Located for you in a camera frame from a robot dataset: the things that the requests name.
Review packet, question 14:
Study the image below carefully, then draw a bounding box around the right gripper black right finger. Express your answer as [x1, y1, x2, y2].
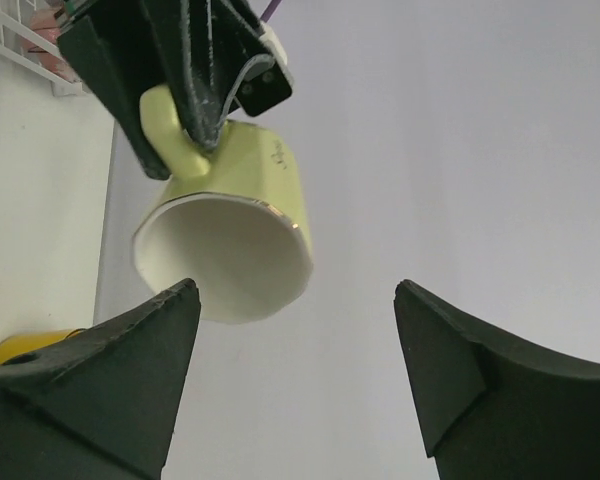
[394, 280, 600, 479]

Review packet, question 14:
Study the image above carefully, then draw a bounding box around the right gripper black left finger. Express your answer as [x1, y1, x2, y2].
[0, 279, 201, 479]

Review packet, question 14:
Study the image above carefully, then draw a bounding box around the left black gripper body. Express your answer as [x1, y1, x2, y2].
[229, 59, 294, 117]

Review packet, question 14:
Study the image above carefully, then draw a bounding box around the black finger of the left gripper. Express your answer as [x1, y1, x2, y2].
[142, 0, 274, 151]
[58, 14, 170, 180]

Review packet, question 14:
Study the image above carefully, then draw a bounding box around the pink patterned mug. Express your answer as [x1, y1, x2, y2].
[21, 5, 79, 83]

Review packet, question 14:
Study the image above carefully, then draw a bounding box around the pale yellow mug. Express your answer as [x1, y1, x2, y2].
[132, 86, 313, 325]

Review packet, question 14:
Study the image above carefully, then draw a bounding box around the clear acrylic dish rack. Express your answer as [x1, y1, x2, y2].
[0, 1, 90, 97]

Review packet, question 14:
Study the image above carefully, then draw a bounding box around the yellow glass cup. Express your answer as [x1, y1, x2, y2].
[0, 328, 84, 365]

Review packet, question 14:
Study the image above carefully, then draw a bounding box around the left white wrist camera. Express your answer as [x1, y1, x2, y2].
[259, 21, 288, 66]

